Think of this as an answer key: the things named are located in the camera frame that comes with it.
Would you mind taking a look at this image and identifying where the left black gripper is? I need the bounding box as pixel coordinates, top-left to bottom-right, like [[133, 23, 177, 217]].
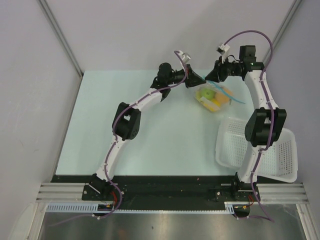
[[166, 64, 206, 89]]

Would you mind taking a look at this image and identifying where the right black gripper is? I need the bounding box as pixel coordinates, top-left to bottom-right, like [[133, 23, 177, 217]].
[[206, 56, 242, 83]]

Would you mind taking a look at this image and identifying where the clear zip top bag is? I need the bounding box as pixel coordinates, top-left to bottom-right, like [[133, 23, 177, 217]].
[[194, 80, 246, 113]]

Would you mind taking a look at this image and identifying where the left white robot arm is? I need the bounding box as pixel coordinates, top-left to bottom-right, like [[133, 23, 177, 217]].
[[88, 62, 206, 200]]

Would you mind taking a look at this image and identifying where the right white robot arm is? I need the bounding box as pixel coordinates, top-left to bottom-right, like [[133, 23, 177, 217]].
[[205, 43, 287, 201]]

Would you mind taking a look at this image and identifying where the green fake apple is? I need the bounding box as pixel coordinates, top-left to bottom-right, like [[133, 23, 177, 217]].
[[200, 87, 216, 101]]

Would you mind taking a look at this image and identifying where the orange fake fruit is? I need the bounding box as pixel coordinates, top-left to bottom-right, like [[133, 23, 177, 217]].
[[215, 91, 231, 105]]

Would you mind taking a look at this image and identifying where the yellow fake banana bunch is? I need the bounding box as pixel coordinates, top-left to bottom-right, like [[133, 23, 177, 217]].
[[195, 89, 221, 112]]

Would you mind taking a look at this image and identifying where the white perforated plastic basket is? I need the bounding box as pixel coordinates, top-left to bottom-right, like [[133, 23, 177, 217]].
[[215, 117, 298, 183]]

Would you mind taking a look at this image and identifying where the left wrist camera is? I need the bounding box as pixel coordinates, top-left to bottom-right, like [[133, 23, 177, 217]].
[[178, 50, 191, 67]]

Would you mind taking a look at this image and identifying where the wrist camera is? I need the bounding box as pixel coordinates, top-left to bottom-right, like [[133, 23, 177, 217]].
[[216, 43, 230, 63], [178, 50, 191, 67]]

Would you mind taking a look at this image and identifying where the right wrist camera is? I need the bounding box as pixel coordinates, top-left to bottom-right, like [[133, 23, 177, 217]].
[[216, 43, 230, 63]]

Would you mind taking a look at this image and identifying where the right aluminium corner post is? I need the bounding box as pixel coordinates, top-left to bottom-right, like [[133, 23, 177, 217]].
[[259, 0, 303, 52]]

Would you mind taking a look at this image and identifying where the aluminium corner post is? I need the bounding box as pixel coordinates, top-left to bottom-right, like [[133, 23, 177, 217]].
[[259, 0, 303, 52], [36, 0, 84, 79]]

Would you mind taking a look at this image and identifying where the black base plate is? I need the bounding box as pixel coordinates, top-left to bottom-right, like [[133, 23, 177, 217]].
[[51, 174, 260, 202]]

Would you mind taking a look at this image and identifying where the white cable duct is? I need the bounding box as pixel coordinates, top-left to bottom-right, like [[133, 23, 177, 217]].
[[46, 201, 237, 215]]

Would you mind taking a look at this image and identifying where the left aluminium corner post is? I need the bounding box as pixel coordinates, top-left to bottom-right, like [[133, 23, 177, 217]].
[[36, 0, 84, 79]]

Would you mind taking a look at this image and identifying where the aluminium frame rail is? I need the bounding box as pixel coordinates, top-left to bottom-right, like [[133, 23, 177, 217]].
[[36, 182, 309, 204]]

